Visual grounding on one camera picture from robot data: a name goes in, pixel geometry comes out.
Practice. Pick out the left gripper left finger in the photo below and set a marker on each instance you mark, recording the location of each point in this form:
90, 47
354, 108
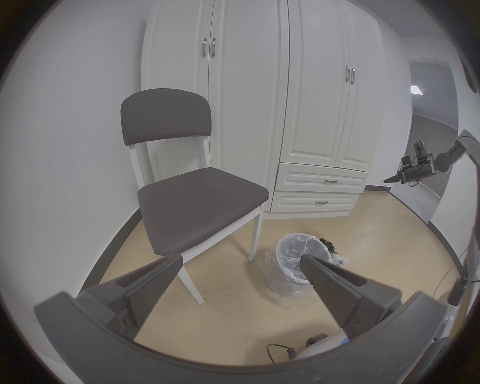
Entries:
138, 292

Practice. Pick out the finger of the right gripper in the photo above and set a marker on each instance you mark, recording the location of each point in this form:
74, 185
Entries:
394, 179

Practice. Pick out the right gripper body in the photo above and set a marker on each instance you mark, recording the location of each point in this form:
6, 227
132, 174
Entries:
416, 173

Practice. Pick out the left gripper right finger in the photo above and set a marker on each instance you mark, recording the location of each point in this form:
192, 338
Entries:
345, 296

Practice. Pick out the white printed wrapper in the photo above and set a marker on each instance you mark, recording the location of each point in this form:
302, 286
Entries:
339, 261

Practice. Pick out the black plastic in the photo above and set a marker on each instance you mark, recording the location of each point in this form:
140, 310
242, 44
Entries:
327, 244

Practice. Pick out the clear plastic bag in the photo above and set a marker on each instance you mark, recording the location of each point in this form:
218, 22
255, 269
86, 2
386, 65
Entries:
270, 262

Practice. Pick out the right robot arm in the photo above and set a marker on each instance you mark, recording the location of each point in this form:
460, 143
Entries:
468, 144

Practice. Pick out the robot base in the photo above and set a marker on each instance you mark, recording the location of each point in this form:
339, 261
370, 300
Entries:
326, 343

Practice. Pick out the grey curtain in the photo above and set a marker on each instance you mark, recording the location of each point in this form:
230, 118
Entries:
435, 123

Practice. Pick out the white ceiling light panel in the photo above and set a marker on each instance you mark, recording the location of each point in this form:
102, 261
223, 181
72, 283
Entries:
417, 90

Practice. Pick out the white chair dark grey seat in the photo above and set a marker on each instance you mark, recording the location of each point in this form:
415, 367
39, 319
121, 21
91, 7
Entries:
195, 202

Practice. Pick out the white wardrobe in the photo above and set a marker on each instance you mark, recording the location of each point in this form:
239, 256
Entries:
243, 93

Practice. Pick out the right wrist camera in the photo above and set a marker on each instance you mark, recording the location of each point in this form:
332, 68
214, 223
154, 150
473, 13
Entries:
406, 162

